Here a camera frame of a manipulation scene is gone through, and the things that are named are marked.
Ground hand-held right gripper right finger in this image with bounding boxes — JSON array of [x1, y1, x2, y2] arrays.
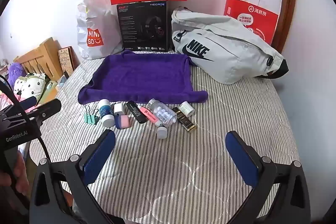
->
[[225, 131, 311, 224]]

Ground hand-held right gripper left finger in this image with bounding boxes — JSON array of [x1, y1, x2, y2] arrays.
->
[[28, 129, 126, 224]]

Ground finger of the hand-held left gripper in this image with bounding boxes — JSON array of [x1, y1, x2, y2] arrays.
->
[[26, 98, 62, 122], [10, 96, 37, 113]]

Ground green binder clip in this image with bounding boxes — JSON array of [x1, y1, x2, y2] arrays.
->
[[84, 105, 99, 125]]

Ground blue and pink case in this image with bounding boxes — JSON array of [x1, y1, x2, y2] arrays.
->
[[115, 113, 134, 130]]

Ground white bottle blue label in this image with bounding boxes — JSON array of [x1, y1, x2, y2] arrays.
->
[[98, 99, 114, 128]]

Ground small white bottle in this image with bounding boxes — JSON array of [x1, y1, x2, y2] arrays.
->
[[157, 124, 168, 139]]

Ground black and gold box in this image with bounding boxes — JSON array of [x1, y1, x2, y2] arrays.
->
[[172, 106, 197, 132]]

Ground small white tape roll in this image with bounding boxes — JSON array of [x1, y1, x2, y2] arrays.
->
[[179, 101, 195, 116]]

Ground clear pill bottle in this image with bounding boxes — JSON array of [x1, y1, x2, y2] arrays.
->
[[148, 98, 177, 125]]

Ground person's left hand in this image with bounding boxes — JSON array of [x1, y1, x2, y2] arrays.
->
[[0, 152, 31, 194]]

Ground white plush toy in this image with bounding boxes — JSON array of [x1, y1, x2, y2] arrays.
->
[[13, 74, 53, 106]]

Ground purple plush toy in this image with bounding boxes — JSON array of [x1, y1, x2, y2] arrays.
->
[[7, 63, 27, 85]]

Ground brown framed picture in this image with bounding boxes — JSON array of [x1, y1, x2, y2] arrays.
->
[[58, 47, 75, 77]]

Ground wooden headboard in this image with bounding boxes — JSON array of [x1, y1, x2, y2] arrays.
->
[[14, 38, 65, 81]]

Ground black rectangular stick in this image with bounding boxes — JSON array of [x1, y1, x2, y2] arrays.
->
[[126, 101, 148, 124]]

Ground pink highlighter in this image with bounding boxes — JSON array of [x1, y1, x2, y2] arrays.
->
[[137, 105, 164, 128]]

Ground grey striped bed sheet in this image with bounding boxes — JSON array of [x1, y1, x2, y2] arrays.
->
[[29, 49, 302, 222]]

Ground purple towel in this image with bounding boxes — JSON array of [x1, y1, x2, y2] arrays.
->
[[78, 53, 209, 105]]

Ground grey sling bag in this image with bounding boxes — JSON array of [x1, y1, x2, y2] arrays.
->
[[171, 6, 289, 85]]

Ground white shopping bag red label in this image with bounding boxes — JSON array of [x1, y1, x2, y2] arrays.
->
[[77, 0, 124, 60]]

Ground black headset box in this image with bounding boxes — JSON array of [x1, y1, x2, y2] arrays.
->
[[117, 1, 168, 52]]

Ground black cable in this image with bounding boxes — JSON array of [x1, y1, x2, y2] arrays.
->
[[0, 74, 51, 164]]

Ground red paper bag white handles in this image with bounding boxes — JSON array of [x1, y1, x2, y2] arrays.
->
[[224, 0, 279, 45]]

